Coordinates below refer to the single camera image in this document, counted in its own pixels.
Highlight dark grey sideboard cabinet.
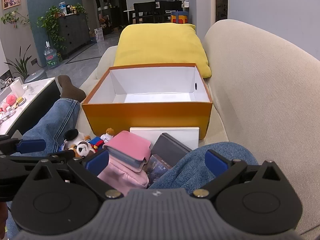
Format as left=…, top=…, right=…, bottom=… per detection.
left=58, top=13, right=91, bottom=59

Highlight left leg blue jeans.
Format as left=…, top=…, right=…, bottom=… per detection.
left=22, top=98, right=80, bottom=157

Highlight yellow cushion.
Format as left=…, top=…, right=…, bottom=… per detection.
left=113, top=23, right=212, bottom=78

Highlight toilet paper roll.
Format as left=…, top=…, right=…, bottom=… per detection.
left=10, top=79, right=25, bottom=98

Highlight orange cardboard box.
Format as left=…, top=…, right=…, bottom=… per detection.
left=82, top=63, right=213, bottom=139

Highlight pink card holder wallet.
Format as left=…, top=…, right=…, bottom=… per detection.
left=103, top=131, right=151, bottom=172

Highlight pink fabric pouch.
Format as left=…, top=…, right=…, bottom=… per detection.
left=98, top=157, right=149, bottom=194

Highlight framed wall picture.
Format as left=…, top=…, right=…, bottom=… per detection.
left=3, top=0, right=21, bottom=10

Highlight brown sock foot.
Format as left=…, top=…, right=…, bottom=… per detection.
left=57, top=75, right=86, bottom=102

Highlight white marble coffee table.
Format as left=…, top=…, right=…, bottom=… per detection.
left=1, top=77, right=60, bottom=136

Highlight red dark book box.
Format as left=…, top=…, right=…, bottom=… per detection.
left=143, top=154, right=172, bottom=187

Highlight dark dining table chairs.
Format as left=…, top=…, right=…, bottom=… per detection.
left=124, top=1, right=183, bottom=24

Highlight white black plush dog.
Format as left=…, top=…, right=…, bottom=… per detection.
left=62, top=128, right=86, bottom=151

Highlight red panda sailor plush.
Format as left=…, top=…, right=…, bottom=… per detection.
left=67, top=128, right=115, bottom=158

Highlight dark grey box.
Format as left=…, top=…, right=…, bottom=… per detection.
left=151, top=133, right=192, bottom=167

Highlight floor potted plant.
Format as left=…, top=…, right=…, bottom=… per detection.
left=4, top=45, right=32, bottom=80

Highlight colourful stool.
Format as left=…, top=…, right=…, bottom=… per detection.
left=170, top=11, right=189, bottom=24

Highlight pink plush toy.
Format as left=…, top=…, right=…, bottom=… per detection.
left=1, top=93, right=17, bottom=113

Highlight white glasses case box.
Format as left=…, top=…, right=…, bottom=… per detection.
left=130, top=127, right=200, bottom=150

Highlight water jug bottle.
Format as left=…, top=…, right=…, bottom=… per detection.
left=44, top=41, right=60, bottom=69

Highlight potted vine plant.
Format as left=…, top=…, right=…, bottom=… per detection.
left=36, top=3, right=87, bottom=52

